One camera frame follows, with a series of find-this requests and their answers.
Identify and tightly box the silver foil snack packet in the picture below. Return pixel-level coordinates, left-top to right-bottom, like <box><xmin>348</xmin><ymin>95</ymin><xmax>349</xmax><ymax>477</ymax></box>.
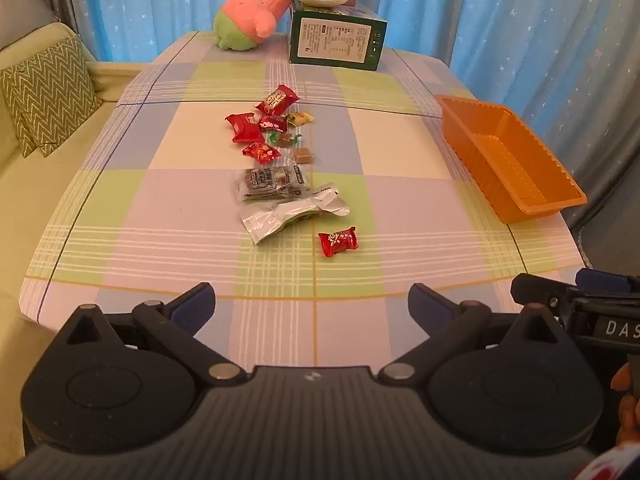
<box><xmin>240</xmin><ymin>185</ymin><xmax>349</xmax><ymax>245</ymax></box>

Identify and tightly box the light green sofa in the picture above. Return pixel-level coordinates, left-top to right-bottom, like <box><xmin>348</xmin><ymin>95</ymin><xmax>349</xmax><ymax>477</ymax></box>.
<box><xmin>0</xmin><ymin>22</ymin><xmax>166</xmax><ymax>466</ymax></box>

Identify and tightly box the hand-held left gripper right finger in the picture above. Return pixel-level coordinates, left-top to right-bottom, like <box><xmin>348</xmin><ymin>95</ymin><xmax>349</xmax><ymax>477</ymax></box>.
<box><xmin>377</xmin><ymin>283</ymin><xmax>571</xmax><ymax>386</ymax></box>

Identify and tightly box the orange plastic tray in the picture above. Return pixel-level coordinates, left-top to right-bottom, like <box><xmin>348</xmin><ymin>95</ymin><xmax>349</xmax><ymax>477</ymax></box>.
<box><xmin>433</xmin><ymin>94</ymin><xmax>587</xmax><ymax>225</ymax></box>

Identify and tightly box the green candy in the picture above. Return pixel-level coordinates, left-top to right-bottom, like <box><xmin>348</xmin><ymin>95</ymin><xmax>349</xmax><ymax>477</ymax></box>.
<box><xmin>267</xmin><ymin>131</ymin><xmax>304</xmax><ymax>148</ymax></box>

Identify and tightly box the pink green plush toy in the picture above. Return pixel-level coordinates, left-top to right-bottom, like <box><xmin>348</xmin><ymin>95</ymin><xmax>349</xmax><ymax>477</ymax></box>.
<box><xmin>213</xmin><ymin>0</ymin><xmax>297</xmax><ymax>52</ymax></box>

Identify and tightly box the green cardboard box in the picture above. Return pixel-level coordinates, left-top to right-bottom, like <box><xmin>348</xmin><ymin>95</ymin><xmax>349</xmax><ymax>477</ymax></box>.
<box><xmin>289</xmin><ymin>2</ymin><xmax>388</xmax><ymax>71</ymax></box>

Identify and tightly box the plaid tablecloth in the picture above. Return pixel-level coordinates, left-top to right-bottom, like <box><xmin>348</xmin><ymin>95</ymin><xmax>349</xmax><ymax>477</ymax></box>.
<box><xmin>17</xmin><ymin>30</ymin><xmax>591</xmax><ymax>367</ymax></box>

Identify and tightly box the large red gold-label snack packet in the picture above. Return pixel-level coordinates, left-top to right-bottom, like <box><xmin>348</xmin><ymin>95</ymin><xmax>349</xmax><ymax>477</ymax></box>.
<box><xmin>255</xmin><ymin>84</ymin><xmax>301</xmax><ymax>117</ymax></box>

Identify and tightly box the plain red pillow candy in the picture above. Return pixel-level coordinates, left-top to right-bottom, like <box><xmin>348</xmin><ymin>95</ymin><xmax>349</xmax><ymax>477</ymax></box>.
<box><xmin>225</xmin><ymin>112</ymin><xmax>265</xmax><ymax>145</ymax></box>

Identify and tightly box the red patterned candy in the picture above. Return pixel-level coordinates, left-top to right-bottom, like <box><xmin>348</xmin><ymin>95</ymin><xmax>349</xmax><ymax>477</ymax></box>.
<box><xmin>242</xmin><ymin>142</ymin><xmax>281</xmax><ymax>165</ymax></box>
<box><xmin>318</xmin><ymin>226</ymin><xmax>360</xmax><ymax>258</ymax></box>

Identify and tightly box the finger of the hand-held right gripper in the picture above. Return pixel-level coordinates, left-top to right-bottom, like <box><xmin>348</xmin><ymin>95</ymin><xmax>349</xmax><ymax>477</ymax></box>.
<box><xmin>511</xmin><ymin>273</ymin><xmax>569</xmax><ymax>314</ymax></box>
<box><xmin>575</xmin><ymin>268</ymin><xmax>635</xmax><ymax>293</ymax></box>

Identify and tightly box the person's right hand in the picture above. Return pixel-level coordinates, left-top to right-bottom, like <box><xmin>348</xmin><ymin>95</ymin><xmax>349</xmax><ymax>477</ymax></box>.
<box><xmin>611</xmin><ymin>360</ymin><xmax>640</xmax><ymax>447</ymax></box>

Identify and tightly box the green zigzag pillow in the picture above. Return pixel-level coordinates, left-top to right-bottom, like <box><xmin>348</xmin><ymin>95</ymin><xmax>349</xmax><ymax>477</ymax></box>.
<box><xmin>11</xmin><ymin>35</ymin><xmax>103</xmax><ymax>158</ymax></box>
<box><xmin>0</xmin><ymin>66</ymin><xmax>38</xmax><ymax>157</ymax></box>

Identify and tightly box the clear dark snack packet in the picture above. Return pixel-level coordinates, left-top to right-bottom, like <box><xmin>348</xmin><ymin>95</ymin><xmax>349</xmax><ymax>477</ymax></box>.
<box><xmin>232</xmin><ymin>164</ymin><xmax>311</xmax><ymax>204</ymax></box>

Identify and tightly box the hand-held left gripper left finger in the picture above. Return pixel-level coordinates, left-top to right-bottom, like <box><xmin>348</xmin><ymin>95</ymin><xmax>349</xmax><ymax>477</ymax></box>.
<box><xmin>54</xmin><ymin>282</ymin><xmax>248</xmax><ymax>387</ymax></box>

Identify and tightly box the person's red white clothing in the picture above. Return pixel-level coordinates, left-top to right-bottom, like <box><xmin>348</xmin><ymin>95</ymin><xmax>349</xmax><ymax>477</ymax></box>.
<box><xmin>575</xmin><ymin>446</ymin><xmax>640</xmax><ymax>480</ymax></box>

